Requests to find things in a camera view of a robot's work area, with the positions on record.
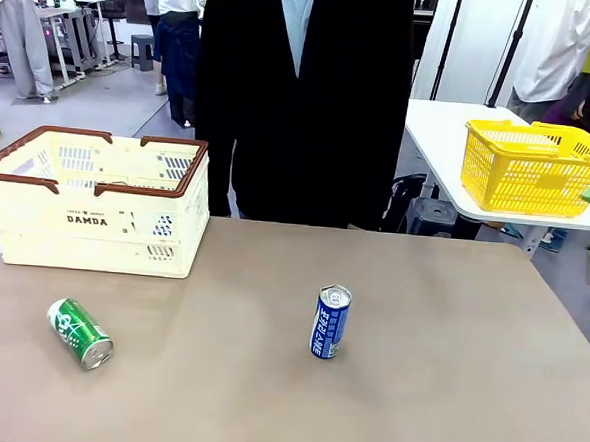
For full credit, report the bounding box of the bystander in dark skirt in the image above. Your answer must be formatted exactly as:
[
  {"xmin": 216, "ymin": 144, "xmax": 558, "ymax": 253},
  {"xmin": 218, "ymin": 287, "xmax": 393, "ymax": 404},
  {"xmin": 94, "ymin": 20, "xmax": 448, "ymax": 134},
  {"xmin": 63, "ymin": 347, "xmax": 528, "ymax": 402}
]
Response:
[{"xmin": 132, "ymin": 0, "xmax": 208, "ymax": 129}]

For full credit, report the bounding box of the black tripod pole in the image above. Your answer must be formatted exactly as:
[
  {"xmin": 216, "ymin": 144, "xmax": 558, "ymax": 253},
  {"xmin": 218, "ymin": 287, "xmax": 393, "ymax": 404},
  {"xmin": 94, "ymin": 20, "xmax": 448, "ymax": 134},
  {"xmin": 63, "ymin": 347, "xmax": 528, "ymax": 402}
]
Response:
[
  {"xmin": 429, "ymin": 0, "xmax": 466, "ymax": 103},
  {"xmin": 485, "ymin": 0, "xmax": 536, "ymax": 111}
]

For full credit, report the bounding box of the bystander in grey trousers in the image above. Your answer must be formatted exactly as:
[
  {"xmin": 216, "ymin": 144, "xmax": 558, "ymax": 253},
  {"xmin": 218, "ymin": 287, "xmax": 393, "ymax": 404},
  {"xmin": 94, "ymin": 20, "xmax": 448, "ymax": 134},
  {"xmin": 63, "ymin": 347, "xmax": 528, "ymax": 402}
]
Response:
[{"xmin": 0, "ymin": 0, "xmax": 63, "ymax": 103}]

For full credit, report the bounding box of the black office chair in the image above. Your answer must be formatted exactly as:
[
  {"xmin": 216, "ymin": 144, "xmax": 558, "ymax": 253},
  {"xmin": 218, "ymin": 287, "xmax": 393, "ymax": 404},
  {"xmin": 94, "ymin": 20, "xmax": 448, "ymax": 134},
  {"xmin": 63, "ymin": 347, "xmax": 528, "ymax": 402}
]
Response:
[{"xmin": 95, "ymin": 0, "xmax": 135, "ymax": 63}]

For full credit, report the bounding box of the cream folding shopping basket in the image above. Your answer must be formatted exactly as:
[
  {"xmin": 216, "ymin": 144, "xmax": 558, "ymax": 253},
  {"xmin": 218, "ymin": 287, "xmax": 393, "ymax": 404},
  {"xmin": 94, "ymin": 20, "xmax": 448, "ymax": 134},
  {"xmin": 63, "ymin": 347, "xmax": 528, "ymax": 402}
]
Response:
[{"xmin": 0, "ymin": 122, "xmax": 216, "ymax": 281}]

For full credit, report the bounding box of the bystander in white shirt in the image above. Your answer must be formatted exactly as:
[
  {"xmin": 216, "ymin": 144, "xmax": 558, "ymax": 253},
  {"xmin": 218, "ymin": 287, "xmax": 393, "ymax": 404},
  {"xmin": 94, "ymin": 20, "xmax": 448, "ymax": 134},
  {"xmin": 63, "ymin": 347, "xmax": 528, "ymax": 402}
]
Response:
[{"xmin": 505, "ymin": 0, "xmax": 590, "ymax": 129}]

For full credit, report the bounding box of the yellow plastic mesh basket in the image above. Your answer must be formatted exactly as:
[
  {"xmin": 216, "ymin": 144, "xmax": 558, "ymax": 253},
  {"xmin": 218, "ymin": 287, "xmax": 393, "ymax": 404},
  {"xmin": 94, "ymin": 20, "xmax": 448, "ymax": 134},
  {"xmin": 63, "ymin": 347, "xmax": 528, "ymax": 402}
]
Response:
[{"xmin": 458, "ymin": 116, "xmax": 590, "ymax": 220}]

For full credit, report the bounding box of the white side table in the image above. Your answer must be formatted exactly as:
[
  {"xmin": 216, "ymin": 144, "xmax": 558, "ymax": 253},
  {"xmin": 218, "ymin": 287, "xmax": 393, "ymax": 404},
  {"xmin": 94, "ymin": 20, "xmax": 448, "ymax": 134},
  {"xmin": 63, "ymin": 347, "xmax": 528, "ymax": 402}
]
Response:
[{"xmin": 397, "ymin": 98, "xmax": 590, "ymax": 260}]

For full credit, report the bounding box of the person in black coat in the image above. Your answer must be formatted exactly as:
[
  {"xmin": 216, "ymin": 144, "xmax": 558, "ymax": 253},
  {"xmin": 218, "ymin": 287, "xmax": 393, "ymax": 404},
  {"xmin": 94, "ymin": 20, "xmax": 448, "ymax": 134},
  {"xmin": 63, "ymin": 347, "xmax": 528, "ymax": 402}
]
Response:
[{"xmin": 188, "ymin": 0, "xmax": 421, "ymax": 234}]

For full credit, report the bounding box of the white work desk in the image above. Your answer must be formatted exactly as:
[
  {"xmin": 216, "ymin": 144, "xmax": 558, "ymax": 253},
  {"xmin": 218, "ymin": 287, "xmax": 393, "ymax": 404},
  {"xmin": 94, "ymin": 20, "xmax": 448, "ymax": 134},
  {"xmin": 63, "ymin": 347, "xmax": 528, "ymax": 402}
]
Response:
[{"xmin": 30, "ymin": 0, "xmax": 115, "ymax": 91}]

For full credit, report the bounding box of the green drink can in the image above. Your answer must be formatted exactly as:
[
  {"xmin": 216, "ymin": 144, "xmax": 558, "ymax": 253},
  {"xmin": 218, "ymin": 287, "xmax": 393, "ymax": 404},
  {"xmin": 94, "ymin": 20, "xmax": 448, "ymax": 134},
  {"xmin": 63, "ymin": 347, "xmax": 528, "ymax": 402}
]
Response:
[{"xmin": 44, "ymin": 295, "xmax": 118, "ymax": 373}]

